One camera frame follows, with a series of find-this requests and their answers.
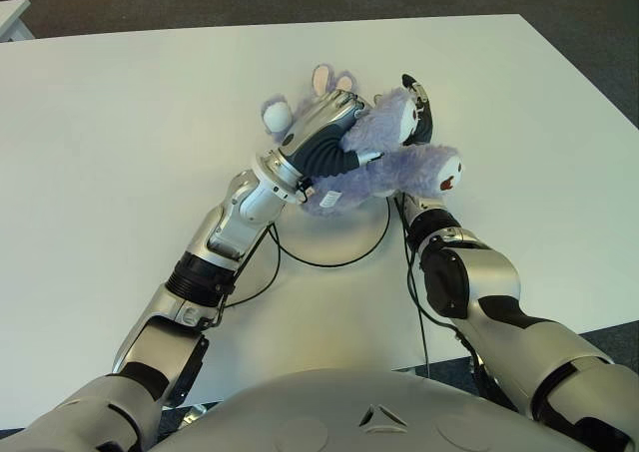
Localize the long black left arm cable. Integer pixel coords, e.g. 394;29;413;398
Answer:
219;222;282;309

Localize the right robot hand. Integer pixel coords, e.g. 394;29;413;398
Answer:
400;73;435;145

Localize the long black arm cable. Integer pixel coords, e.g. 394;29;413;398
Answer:
392;195;433;379
219;222;282;309

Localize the silver robot torso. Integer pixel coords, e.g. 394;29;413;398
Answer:
149;369;548;452

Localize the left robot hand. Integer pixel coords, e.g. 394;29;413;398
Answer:
277;89;386;180

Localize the long black right arm cable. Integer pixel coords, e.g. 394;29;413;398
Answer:
392;195;433;379

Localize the short black left arm cable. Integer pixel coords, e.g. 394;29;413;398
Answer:
199;276;239;329

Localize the white plate black rim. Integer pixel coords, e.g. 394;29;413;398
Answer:
278;195;391;268

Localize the purple plush bunny doll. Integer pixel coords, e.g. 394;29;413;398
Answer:
259;64;465;219

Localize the short black arm cable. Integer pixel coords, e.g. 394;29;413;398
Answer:
199;276;239;329
406;251;470;333

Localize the grey desk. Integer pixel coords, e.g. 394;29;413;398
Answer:
0;0;34;44

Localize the short black right arm cable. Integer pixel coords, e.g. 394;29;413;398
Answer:
406;251;470;333

